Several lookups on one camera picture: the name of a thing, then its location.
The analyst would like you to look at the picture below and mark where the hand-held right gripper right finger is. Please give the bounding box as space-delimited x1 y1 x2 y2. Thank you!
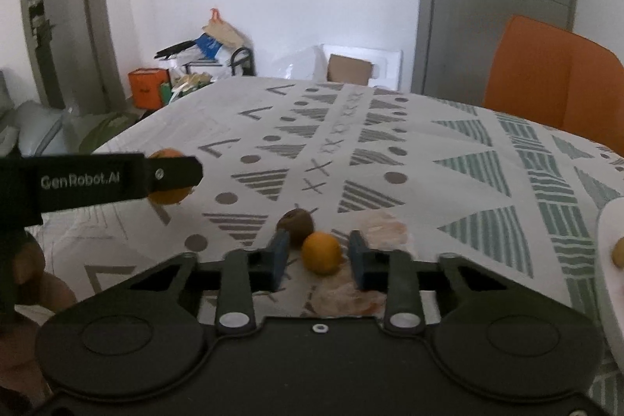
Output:
347 229 510 338

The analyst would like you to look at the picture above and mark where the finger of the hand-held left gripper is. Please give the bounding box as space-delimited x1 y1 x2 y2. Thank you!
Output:
145 156 204 198

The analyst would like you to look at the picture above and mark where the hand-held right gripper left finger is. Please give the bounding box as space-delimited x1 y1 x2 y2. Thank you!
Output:
129 232 292 338

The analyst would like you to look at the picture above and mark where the large orange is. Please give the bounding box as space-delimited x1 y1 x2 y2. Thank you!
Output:
147 147 194 207

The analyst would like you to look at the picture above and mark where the small orange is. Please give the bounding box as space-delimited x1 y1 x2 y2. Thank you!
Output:
301 232 342 276

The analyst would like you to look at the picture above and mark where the white ceramic bowl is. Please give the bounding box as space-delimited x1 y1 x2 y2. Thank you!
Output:
594 196 624 375

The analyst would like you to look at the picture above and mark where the person's left hand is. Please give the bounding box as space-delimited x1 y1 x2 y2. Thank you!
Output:
11 234 79 325

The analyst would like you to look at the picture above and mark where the peeled tangerine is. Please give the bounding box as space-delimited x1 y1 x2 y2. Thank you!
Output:
301 262 391 318
358 210 411 253

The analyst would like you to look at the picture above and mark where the dark brown round fruit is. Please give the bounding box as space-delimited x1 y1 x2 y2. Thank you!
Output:
276 208 315 248

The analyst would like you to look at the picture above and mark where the green patterned cushion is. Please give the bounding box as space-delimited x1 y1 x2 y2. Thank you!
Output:
77 111 140 154

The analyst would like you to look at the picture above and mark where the light grey cushion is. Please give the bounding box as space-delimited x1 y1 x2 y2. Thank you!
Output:
0 99 67 159

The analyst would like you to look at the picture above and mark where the orange box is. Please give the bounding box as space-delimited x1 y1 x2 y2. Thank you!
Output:
128 67 169 110

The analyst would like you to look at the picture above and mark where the patterned white tablecloth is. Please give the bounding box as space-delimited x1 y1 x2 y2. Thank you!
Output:
24 76 624 403

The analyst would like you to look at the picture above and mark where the black umbrella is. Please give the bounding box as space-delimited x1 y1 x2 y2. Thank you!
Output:
154 39 197 59

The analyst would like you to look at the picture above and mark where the black metal rack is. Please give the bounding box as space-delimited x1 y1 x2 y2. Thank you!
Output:
229 48 257 78

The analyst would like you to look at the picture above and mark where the blue and white bag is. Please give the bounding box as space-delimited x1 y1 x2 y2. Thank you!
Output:
194 33 231 64

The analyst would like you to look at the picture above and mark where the clear plastic bag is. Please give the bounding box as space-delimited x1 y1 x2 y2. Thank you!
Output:
287 59 328 81

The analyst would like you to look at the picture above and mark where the brown cardboard box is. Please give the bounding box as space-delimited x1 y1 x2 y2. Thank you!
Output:
326 53 374 87

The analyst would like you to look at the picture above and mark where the cardboard box on white tray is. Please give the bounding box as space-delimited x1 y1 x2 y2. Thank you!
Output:
319 43 405 92

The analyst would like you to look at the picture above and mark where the orange chair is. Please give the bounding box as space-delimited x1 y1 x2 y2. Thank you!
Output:
482 15 624 137

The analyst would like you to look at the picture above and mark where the grey door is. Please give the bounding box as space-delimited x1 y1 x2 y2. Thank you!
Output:
412 0 582 97

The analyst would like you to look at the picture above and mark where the brown paper bag orange handle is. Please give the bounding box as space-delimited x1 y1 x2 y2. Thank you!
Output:
202 9 245 49

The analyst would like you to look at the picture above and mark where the grey door frame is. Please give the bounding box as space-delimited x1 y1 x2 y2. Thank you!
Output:
18 0 124 111

